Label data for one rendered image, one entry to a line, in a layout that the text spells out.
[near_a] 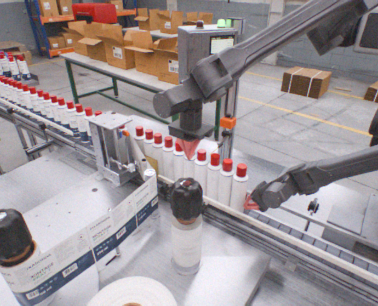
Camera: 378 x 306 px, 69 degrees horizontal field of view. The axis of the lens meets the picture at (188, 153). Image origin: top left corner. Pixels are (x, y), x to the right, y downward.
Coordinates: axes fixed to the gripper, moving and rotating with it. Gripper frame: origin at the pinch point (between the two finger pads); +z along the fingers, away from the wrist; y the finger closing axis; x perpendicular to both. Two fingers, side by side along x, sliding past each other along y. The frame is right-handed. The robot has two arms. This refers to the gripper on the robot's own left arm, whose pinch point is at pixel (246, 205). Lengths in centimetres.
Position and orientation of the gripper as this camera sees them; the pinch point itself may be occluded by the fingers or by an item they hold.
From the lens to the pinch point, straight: 99.5
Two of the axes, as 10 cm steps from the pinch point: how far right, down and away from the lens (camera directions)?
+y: -5.6, 4.2, -7.2
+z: -5.2, 5.0, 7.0
